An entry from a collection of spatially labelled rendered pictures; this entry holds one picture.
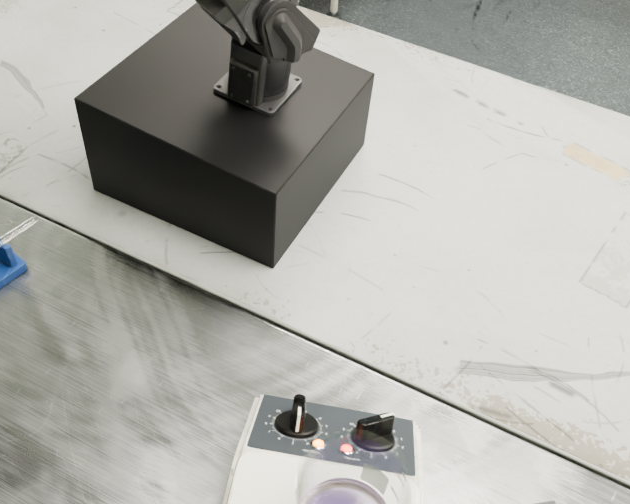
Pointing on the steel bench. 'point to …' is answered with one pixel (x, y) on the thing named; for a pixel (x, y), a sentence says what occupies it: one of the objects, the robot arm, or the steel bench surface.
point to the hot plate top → (267, 479)
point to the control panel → (337, 419)
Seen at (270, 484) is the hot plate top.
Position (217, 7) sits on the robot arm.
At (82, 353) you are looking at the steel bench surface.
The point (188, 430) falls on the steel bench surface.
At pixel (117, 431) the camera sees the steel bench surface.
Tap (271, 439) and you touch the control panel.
